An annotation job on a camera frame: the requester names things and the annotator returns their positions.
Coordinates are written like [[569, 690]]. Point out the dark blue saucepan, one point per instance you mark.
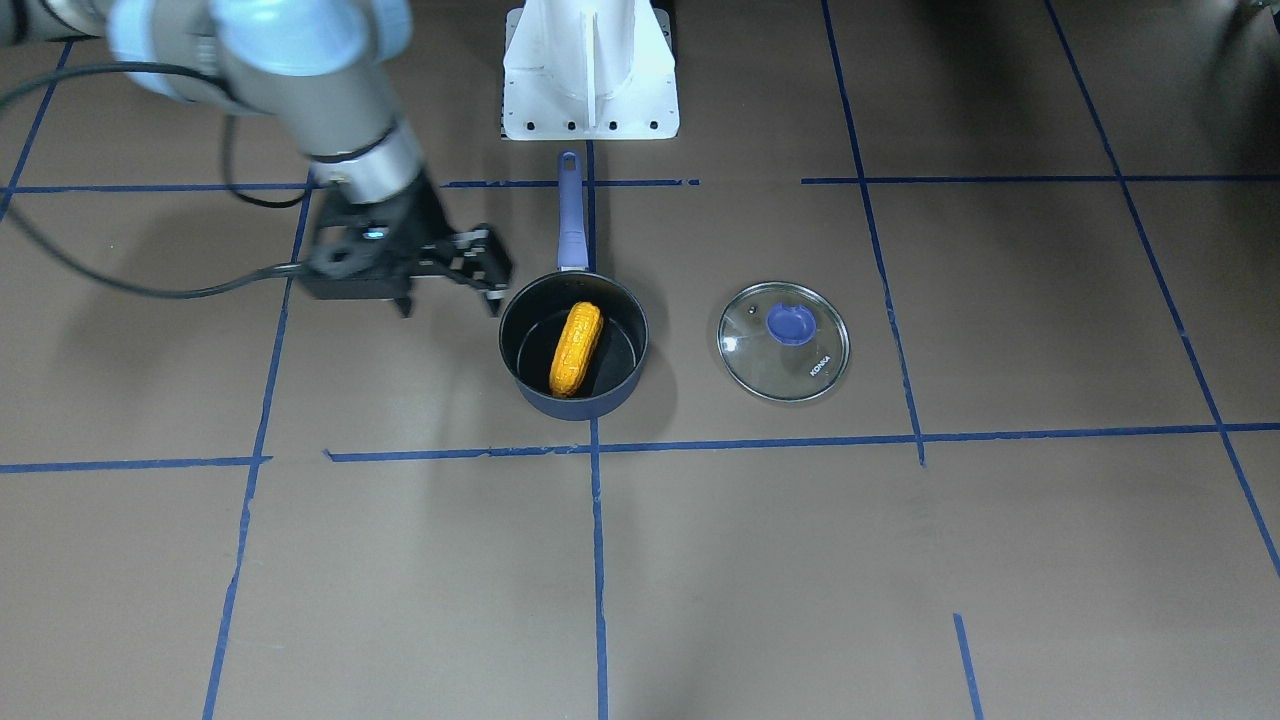
[[529, 330]]

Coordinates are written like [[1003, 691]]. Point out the white pedestal column base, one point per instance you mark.
[[590, 70]]

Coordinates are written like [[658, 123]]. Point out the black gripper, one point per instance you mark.
[[423, 222]]

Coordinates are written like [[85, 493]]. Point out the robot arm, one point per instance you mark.
[[317, 67]]

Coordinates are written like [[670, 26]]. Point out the glass pot lid blue knob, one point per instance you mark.
[[783, 342]]

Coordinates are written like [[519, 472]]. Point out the yellow corn cob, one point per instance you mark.
[[575, 349]]

